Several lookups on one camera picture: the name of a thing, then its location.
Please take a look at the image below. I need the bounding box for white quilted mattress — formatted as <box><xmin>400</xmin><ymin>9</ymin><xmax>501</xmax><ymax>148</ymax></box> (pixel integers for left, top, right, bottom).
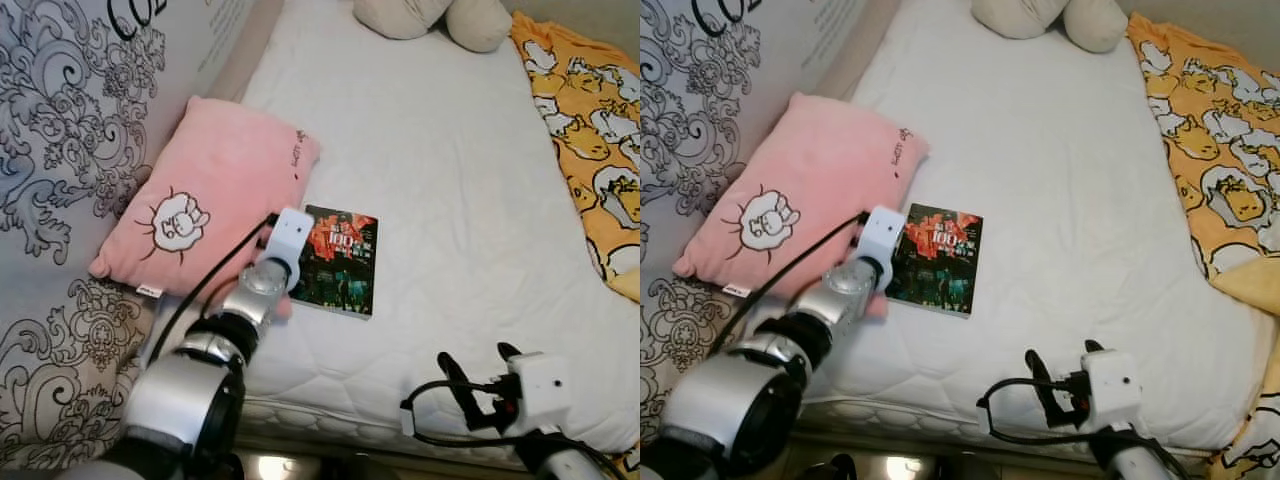
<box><xmin>780</xmin><ymin>0</ymin><xmax>1266</xmax><ymax>461</ymax></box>
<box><xmin>140</xmin><ymin>0</ymin><xmax>641</xmax><ymax>461</ymax></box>

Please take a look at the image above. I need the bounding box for orange cartoon print blanket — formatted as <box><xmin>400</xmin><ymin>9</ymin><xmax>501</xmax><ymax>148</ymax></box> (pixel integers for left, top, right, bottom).
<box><xmin>1127</xmin><ymin>10</ymin><xmax>1280</xmax><ymax>480</ymax></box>
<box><xmin>510</xmin><ymin>10</ymin><xmax>641</xmax><ymax>476</ymax></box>

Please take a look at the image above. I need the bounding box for beige plush toy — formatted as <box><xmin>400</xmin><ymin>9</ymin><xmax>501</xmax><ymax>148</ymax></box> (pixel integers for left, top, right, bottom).
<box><xmin>352</xmin><ymin>0</ymin><xmax>513</xmax><ymax>54</ymax></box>
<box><xmin>970</xmin><ymin>0</ymin><xmax>1129</xmax><ymax>54</ymax></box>

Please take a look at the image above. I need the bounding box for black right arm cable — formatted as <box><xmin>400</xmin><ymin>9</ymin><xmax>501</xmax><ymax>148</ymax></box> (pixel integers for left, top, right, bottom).
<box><xmin>977</xmin><ymin>376</ymin><xmax>1111</xmax><ymax>446</ymax></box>
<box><xmin>400</xmin><ymin>378</ymin><xmax>541</xmax><ymax>448</ymax></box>

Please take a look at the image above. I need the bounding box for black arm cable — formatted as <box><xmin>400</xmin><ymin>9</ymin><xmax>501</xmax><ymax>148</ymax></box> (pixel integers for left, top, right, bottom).
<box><xmin>977</xmin><ymin>376</ymin><xmax>1111</xmax><ymax>446</ymax></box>
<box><xmin>400</xmin><ymin>378</ymin><xmax>541</xmax><ymax>448</ymax></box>
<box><xmin>705</xmin><ymin>212</ymin><xmax>869</xmax><ymax>361</ymax></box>
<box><xmin>148</xmin><ymin>212</ymin><xmax>281</xmax><ymax>363</ymax></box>

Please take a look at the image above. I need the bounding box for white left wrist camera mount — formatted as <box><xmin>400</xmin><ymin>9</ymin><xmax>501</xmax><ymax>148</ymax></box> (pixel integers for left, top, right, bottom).
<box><xmin>858</xmin><ymin>206</ymin><xmax>907</xmax><ymax>293</ymax></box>
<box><xmin>262</xmin><ymin>207</ymin><xmax>315</xmax><ymax>293</ymax></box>

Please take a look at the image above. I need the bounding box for dark paperback book red cover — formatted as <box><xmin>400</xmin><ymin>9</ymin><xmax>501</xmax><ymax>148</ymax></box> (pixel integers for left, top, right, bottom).
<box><xmin>885</xmin><ymin>203</ymin><xmax>985</xmax><ymax>320</ymax></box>
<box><xmin>290</xmin><ymin>204</ymin><xmax>379</xmax><ymax>321</ymax></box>

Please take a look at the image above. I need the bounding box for grey ornament patterned duvet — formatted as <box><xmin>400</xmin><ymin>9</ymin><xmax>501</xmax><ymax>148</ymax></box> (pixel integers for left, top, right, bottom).
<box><xmin>640</xmin><ymin>0</ymin><xmax>871</xmax><ymax>441</ymax></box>
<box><xmin>0</xmin><ymin>0</ymin><xmax>256</xmax><ymax>471</ymax></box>

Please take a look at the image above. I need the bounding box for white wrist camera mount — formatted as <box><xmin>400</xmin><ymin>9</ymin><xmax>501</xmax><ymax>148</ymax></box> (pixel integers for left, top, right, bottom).
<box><xmin>1080</xmin><ymin>349</ymin><xmax>1144</xmax><ymax>436</ymax></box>
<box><xmin>858</xmin><ymin>206</ymin><xmax>907</xmax><ymax>293</ymax></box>
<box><xmin>262</xmin><ymin>207</ymin><xmax>315</xmax><ymax>293</ymax></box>
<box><xmin>503</xmin><ymin>351</ymin><xmax>574</xmax><ymax>438</ymax></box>

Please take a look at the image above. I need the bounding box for pink pillow with cartoon print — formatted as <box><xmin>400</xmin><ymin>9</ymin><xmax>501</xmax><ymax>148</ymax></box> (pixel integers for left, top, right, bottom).
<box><xmin>88</xmin><ymin>95</ymin><xmax>323</xmax><ymax>319</ymax></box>
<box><xmin>672</xmin><ymin>92</ymin><xmax>931</xmax><ymax>319</ymax></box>

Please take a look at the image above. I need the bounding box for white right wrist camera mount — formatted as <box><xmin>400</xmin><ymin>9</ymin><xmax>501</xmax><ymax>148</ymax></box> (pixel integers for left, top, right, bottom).
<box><xmin>503</xmin><ymin>351</ymin><xmax>574</xmax><ymax>438</ymax></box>
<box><xmin>1080</xmin><ymin>349</ymin><xmax>1144</xmax><ymax>436</ymax></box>

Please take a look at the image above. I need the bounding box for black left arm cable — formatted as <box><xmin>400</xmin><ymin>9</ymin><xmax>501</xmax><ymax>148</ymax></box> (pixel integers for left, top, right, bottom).
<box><xmin>148</xmin><ymin>212</ymin><xmax>281</xmax><ymax>363</ymax></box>
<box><xmin>705</xmin><ymin>212</ymin><xmax>869</xmax><ymax>361</ymax></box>

